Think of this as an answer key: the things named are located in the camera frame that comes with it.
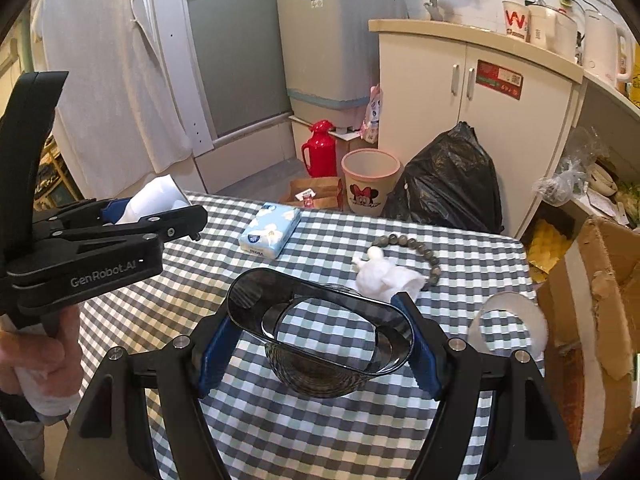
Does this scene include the white tape roll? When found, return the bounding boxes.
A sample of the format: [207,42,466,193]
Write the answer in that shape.
[466,292,548,362]

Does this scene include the light blue tissue packet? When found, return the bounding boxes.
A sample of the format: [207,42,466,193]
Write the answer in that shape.
[239,203,302,260]

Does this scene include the white plush toy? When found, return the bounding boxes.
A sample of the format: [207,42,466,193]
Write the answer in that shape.
[352,246,426,304]

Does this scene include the dark bead bracelet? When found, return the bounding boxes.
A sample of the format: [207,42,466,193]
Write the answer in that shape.
[370,232,444,292]

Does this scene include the person's left hand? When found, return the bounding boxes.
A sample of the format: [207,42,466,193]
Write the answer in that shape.
[0,306,84,398]

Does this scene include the checkered tablecloth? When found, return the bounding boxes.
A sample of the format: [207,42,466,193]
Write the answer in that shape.
[77,192,547,480]

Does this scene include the white hanging towel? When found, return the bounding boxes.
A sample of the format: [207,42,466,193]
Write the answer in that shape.
[30,0,204,198]

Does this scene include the cardboard box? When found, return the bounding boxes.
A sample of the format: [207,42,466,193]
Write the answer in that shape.
[537,217,639,472]

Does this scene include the yellow egg tray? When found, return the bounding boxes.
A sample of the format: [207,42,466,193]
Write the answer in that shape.
[526,219,572,284]

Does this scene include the black garbage bag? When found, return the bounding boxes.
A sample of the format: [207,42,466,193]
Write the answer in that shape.
[382,122,503,234]

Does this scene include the stacked ceramic bowls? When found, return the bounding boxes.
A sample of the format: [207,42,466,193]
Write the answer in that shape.
[588,162,618,197]

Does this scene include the brown paper bag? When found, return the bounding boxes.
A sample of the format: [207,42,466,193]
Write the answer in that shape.
[279,177,344,210]

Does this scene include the open shelf unit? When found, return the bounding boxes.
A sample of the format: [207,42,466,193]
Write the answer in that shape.
[519,71,640,271]

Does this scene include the red thermos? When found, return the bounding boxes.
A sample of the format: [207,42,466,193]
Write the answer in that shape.
[302,119,337,178]

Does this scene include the clear plastic bag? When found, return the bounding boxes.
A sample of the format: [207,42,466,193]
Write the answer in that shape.
[533,126,608,207]

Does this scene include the pink minnie waste bin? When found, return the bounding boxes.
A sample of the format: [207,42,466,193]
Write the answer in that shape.
[342,148,401,217]

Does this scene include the pink bottle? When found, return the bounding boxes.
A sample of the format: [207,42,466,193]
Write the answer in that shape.
[360,84,383,144]

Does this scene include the washing machine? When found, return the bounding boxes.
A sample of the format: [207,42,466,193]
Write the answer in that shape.
[277,0,408,130]

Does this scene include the yellow paper bag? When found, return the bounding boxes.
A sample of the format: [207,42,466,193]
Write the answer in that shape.
[628,44,640,107]

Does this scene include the cream two-door cabinet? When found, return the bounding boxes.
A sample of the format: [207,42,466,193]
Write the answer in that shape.
[369,20,584,237]

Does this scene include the white electric kettle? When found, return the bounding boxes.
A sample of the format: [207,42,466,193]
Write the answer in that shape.
[582,10,634,88]

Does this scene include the white red paper cup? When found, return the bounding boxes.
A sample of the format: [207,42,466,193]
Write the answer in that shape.
[502,0,529,42]

